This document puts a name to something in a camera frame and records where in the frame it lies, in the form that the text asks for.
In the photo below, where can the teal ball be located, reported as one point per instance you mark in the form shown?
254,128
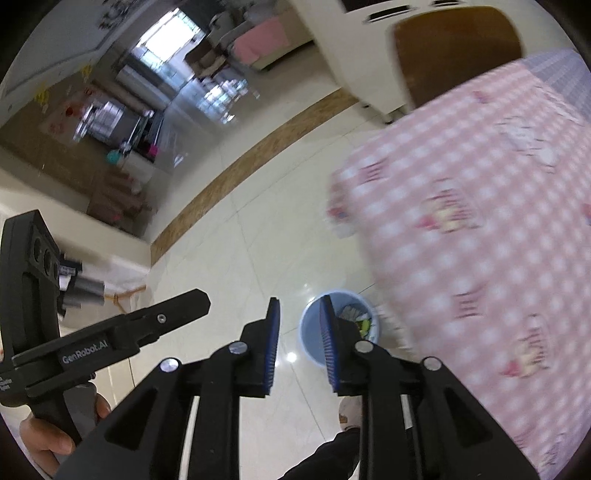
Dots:
113,158

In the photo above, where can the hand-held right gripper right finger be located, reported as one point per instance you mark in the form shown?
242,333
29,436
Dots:
328,341

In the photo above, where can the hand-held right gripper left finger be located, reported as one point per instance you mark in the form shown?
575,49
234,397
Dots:
273,337

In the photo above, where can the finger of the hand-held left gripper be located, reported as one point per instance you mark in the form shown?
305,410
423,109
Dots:
171,311

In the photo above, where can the person's dark trouser leg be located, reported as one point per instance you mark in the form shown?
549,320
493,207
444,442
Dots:
328,457

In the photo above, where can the pink checked tablecloth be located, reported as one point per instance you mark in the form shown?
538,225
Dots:
461,230

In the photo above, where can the person's left hand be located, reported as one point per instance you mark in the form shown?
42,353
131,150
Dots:
46,447

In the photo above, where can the person's light slipper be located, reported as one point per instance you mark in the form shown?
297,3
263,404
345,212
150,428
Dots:
350,410

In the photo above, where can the white sideboard cabinet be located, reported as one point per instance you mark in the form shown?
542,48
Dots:
360,55

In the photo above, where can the beige sofa with pink blanket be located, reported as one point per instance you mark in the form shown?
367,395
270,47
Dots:
258,39

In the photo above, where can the flat television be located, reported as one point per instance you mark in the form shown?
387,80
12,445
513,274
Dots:
111,120

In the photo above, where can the purple grid tablecloth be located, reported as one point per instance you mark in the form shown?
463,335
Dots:
554,78

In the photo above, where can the blue plastic bucket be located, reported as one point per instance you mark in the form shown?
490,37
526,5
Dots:
311,332

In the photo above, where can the brown dining chair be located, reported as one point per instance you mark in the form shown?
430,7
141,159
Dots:
457,55

